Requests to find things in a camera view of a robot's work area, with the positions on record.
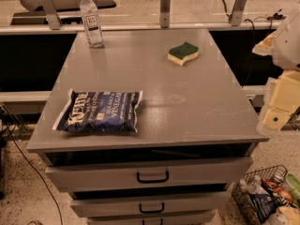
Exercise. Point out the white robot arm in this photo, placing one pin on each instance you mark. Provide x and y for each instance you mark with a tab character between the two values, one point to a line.
283	44

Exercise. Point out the green can in basket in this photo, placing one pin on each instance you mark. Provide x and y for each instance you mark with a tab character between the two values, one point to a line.
292	184

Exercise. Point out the grey drawer cabinet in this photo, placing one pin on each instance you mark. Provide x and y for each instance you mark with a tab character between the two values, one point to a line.
196	131

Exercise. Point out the dark snack bag in basket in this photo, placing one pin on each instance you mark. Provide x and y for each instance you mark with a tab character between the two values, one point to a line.
264	205

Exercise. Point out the plastic bottle in basket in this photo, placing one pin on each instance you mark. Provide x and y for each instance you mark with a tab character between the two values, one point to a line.
253	185

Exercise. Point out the middle metal bracket post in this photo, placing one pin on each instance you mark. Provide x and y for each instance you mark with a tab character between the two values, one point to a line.
164	14

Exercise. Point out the wire basket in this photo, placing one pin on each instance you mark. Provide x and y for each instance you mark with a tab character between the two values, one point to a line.
272	181

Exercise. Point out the blue Kettle chip bag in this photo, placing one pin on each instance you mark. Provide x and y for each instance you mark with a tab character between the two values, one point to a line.
99	111

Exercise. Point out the clear plastic water bottle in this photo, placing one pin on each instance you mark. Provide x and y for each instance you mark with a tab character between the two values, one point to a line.
91	24

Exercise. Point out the right metal bracket post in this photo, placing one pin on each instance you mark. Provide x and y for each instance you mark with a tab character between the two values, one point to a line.
237	12

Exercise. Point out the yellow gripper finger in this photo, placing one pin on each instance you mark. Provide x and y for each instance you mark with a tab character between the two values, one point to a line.
280	102

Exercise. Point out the green yellow sponge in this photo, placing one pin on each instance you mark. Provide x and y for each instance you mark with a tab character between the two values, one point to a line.
183	53

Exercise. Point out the metal bracket post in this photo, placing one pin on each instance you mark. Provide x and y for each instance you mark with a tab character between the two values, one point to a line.
237	12
164	14
51	14

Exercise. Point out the left metal bracket post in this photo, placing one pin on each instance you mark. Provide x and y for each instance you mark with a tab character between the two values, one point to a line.
51	14

